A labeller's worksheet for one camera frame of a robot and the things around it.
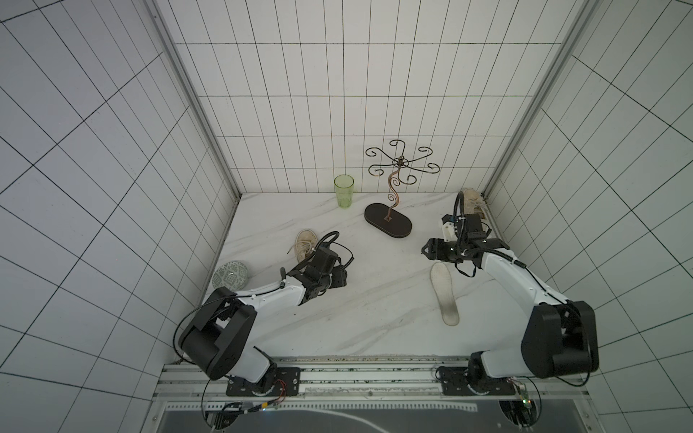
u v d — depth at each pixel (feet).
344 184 3.52
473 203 3.52
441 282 3.04
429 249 2.68
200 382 2.43
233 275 3.03
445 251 2.51
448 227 2.64
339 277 2.58
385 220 3.59
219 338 1.41
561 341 1.37
